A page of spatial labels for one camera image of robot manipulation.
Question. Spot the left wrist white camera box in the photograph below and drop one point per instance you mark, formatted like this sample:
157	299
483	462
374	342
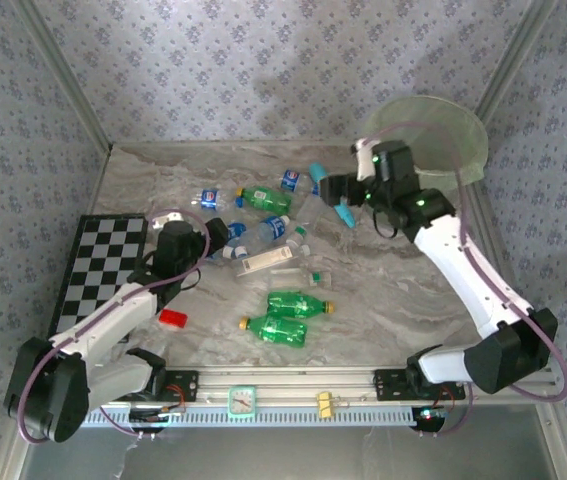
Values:
165	217

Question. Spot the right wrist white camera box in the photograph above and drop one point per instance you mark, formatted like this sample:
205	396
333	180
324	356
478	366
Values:
364	160

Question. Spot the clear bottle with blue label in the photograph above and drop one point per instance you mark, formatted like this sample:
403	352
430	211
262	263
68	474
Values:
236	231
274	227

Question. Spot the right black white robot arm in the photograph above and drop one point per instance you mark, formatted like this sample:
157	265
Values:
463	270

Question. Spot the red plastic block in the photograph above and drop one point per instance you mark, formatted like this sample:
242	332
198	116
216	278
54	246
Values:
173	318

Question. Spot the aluminium frame post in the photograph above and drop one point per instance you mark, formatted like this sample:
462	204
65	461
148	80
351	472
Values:
66	75
517	50

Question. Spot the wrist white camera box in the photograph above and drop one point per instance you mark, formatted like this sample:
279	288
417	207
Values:
165	217
364	160

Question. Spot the teal blue plastic tube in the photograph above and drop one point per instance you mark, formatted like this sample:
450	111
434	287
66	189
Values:
348	216

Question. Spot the rectangular clear bottle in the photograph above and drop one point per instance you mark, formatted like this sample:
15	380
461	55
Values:
263	261

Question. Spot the yellow binder clip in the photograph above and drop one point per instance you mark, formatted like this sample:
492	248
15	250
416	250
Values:
324	404

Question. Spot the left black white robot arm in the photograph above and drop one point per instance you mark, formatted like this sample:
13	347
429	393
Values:
108	312

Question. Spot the black grey chessboard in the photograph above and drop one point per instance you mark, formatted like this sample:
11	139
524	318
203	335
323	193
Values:
103	250

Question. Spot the small bottle blue Pepsi label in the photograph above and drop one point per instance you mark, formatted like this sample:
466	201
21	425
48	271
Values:
209	198
290	180

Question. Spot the aluminium rail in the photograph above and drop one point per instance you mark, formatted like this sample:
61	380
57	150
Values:
288	382

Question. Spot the green bottle with yellow cap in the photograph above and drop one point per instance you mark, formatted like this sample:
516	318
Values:
275	330
265	198
298	305

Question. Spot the green bin with plastic liner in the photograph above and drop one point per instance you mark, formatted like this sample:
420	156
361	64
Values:
433	130

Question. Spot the small teal square clock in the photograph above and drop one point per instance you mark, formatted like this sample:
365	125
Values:
241	401

